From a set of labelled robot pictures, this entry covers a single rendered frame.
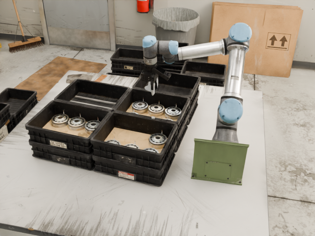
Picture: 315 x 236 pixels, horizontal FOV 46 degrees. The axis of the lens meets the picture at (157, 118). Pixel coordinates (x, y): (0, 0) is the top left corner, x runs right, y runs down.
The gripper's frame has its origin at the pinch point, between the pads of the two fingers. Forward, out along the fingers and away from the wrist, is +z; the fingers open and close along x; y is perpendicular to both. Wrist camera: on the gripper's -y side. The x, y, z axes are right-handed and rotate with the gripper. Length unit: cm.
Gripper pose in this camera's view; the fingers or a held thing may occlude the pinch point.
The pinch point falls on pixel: (155, 91)
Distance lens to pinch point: 221.7
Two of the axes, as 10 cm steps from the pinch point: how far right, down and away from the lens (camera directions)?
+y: -9.5, -1.8, 2.6
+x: -3.1, 6.3, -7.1
